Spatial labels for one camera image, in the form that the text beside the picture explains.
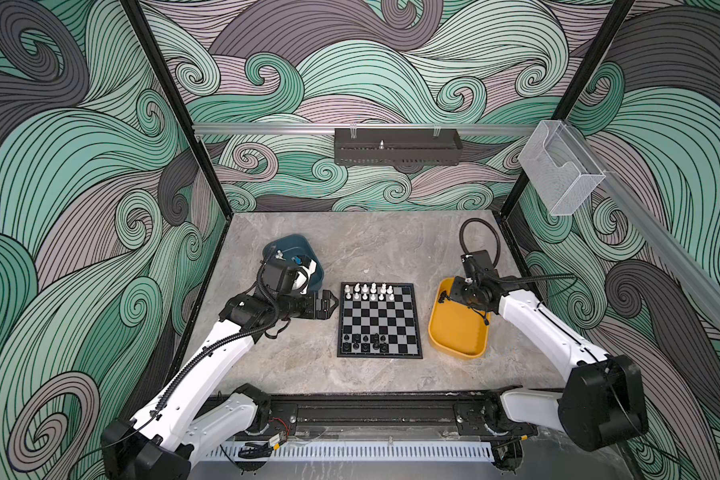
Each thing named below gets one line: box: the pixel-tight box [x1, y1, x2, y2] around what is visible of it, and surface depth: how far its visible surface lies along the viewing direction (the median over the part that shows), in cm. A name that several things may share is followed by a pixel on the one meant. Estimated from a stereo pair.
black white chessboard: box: [337, 282, 423, 359], surface depth 90 cm
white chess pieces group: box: [344, 282, 394, 301], surface depth 96 cm
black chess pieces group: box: [343, 333, 388, 353], surface depth 85 cm
